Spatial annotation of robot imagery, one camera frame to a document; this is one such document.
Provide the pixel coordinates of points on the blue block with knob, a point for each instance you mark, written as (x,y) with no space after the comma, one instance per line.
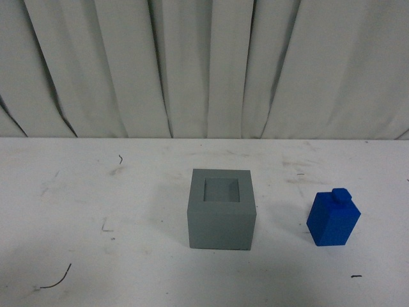
(332,218)

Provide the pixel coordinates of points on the gray cube base with hole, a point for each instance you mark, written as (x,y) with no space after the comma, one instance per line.
(221,210)

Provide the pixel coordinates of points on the white pleated curtain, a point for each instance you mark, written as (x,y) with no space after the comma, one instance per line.
(205,69)

